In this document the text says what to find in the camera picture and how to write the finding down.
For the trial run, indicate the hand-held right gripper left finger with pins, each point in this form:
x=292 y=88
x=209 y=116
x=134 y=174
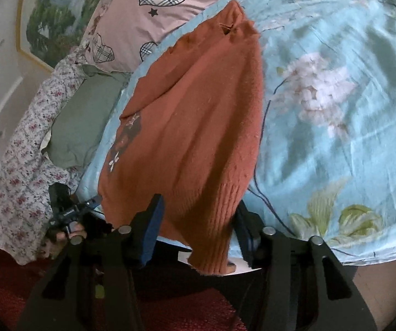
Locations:
x=150 y=229

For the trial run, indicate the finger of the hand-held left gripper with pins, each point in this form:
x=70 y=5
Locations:
x=92 y=201

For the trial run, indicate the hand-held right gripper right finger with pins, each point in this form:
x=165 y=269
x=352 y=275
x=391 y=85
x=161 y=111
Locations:
x=245 y=234

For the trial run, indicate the orange knitted sweater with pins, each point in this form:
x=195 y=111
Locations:
x=191 y=127

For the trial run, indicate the person's left hand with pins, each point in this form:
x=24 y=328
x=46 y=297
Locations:
x=58 y=239

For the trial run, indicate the white floral bed sheet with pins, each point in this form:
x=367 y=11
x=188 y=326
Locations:
x=22 y=169

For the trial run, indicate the green pillow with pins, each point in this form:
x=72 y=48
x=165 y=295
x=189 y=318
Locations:
x=77 y=120

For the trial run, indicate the light blue floral blanket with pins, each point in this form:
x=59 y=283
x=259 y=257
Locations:
x=322 y=165

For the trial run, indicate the beige bed base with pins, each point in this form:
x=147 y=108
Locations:
x=377 y=289

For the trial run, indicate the pink pillow with plaid hearts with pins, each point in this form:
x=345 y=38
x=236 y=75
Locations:
x=122 y=24

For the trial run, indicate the framed landscape painting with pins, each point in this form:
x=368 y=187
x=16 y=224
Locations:
x=53 y=17

